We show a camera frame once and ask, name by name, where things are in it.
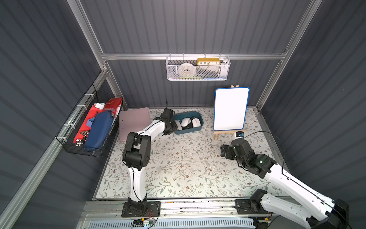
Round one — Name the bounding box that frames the navy blue pouch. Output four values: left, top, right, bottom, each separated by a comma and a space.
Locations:
84, 111, 114, 151

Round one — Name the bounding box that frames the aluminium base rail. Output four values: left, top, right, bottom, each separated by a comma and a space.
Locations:
76, 196, 287, 229

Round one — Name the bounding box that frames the beige white mouse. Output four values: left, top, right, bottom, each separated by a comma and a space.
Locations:
175, 120, 183, 131

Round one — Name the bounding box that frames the wooden easel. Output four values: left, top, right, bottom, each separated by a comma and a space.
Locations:
213, 84, 247, 141

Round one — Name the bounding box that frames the white wire basket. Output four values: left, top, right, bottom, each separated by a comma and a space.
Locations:
165, 55, 231, 81

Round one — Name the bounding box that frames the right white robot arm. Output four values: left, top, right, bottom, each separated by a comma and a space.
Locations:
220, 138, 350, 229

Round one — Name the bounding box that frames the blue framed whiteboard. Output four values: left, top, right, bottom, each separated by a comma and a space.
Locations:
213, 87, 250, 132

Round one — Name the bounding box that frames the pink folder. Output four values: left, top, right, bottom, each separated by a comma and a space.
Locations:
119, 107, 152, 143

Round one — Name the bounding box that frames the red package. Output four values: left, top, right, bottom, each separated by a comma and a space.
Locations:
73, 98, 123, 146

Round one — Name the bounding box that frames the floral table mat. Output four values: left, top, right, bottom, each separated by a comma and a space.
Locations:
94, 107, 288, 200

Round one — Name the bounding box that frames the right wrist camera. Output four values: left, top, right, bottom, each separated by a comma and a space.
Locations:
235, 131, 245, 139

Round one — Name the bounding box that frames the glossy white mouse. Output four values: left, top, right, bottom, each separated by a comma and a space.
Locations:
181, 117, 192, 127

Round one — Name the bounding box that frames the yellow clock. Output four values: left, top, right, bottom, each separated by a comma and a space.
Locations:
197, 57, 221, 66

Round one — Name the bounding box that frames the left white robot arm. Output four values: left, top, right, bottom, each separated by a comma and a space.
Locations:
121, 108, 178, 218

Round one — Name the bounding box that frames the black wire basket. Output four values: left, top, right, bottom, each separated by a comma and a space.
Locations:
56, 86, 123, 157

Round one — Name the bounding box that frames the white tape roll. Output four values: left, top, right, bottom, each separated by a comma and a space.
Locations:
177, 63, 197, 78

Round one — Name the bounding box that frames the teal storage box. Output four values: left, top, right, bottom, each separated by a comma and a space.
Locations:
174, 111, 204, 135

